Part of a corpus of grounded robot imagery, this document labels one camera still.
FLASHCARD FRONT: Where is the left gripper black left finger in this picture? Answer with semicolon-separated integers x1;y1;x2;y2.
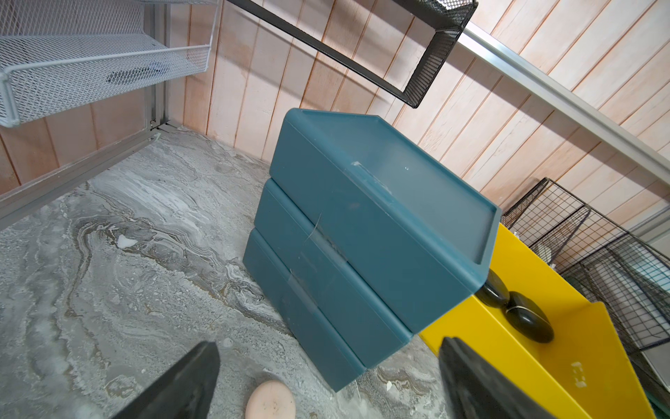
115;340;220;418

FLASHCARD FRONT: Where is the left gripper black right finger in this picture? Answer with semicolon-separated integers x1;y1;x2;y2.
438;337;552;419

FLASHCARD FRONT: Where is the black earphone case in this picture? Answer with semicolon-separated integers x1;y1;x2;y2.
475;269;511;309
504;292;555;344

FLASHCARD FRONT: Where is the yellow top drawer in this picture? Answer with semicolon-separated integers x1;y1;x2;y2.
420;226;654;418

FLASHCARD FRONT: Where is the teal drawer cabinet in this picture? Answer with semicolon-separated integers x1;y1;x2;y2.
244;108;501;391

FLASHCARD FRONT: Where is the pink round earphone case far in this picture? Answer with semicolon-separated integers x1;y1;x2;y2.
244;380;297;419

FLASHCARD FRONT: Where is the black wire desk organizer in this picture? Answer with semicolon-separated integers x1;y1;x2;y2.
502;178;669;418

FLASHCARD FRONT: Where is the white wire wall shelf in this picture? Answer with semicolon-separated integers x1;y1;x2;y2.
1;1;212;128

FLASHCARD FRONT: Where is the black mesh wall basket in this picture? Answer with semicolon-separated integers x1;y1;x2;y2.
232;1;479;108

